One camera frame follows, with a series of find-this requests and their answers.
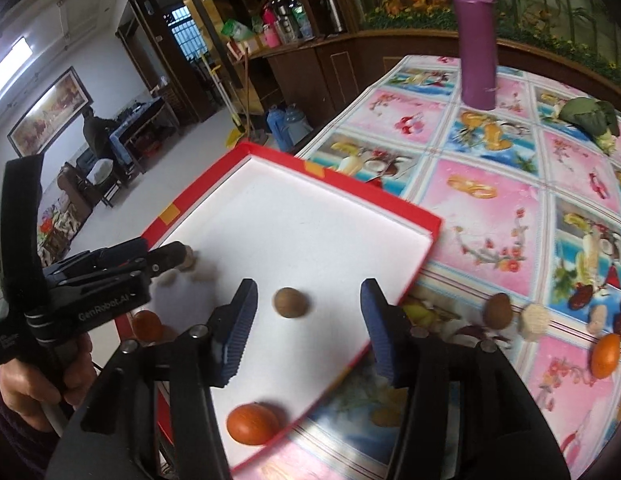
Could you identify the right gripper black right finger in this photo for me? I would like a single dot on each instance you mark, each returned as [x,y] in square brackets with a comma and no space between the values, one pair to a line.
[468,413]

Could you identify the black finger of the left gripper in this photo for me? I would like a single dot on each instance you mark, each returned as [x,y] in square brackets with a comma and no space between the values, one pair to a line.
[167,257]

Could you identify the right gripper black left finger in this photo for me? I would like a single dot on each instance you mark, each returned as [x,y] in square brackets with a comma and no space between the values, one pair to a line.
[114,433]

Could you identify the purple thermos bottle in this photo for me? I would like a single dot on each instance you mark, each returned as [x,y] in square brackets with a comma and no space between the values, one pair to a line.
[477,52]

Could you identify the green leafy vegetable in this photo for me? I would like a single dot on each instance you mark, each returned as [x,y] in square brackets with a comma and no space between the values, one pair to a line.
[596,118]

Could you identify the red box with white inside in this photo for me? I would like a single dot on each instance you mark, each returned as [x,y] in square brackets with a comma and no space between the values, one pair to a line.
[308,237]

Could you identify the blue water jugs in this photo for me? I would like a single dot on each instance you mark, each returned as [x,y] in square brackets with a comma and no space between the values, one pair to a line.
[289,126]

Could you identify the colourful fruit-print tablecloth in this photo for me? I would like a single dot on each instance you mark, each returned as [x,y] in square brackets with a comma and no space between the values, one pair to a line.
[530,206]

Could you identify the person's left hand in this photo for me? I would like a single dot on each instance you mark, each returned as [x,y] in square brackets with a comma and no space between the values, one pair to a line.
[25,390]

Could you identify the framed wall painting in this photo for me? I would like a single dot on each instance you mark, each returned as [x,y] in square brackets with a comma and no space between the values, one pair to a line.
[52,113]

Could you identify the orange mandarin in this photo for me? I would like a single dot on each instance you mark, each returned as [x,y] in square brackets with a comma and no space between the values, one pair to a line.
[252,424]
[147,327]
[605,356]

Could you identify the bottles on wooden shelf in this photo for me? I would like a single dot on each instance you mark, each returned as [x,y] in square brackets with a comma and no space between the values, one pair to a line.
[282,23]

